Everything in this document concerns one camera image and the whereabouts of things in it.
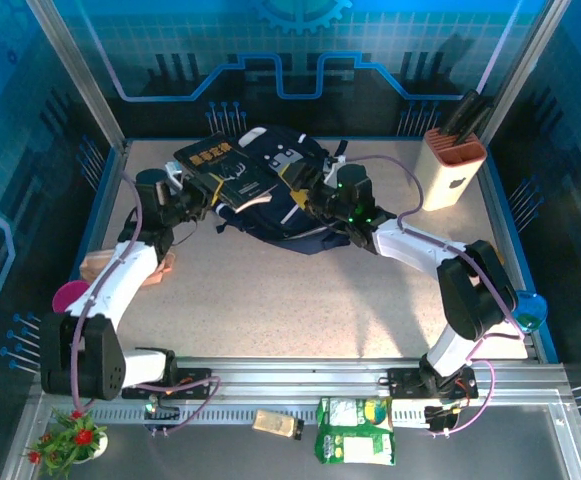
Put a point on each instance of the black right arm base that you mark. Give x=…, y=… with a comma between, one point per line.
x=405, y=382

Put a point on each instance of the pink pencil case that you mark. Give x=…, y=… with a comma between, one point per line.
x=95, y=265

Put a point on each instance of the cream knife block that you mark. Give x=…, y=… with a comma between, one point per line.
x=445, y=175

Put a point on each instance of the aluminium frame post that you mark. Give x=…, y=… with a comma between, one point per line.
x=522, y=65
x=82, y=75

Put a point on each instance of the black book antler print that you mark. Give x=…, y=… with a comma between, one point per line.
x=225, y=170

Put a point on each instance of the pink plastic goblet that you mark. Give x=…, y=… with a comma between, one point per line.
x=67, y=297

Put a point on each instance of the green snack packet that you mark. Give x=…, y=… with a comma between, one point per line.
x=355, y=447

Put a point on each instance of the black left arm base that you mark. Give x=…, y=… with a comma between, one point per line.
x=195, y=382

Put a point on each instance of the navy blue backpack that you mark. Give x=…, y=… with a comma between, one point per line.
x=290, y=220

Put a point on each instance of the small beige packet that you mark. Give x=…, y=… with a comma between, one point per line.
x=275, y=424

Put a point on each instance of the aluminium front rail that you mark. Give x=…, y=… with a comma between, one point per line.
x=295, y=375

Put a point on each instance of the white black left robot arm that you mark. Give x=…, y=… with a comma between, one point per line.
x=115, y=280

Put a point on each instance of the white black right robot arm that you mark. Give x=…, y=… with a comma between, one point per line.
x=410, y=245

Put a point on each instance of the blue plastic goblet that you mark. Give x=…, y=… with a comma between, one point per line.
x=532, y=312

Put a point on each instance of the potted plant red flowers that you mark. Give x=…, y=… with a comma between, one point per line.
x=70, y=440

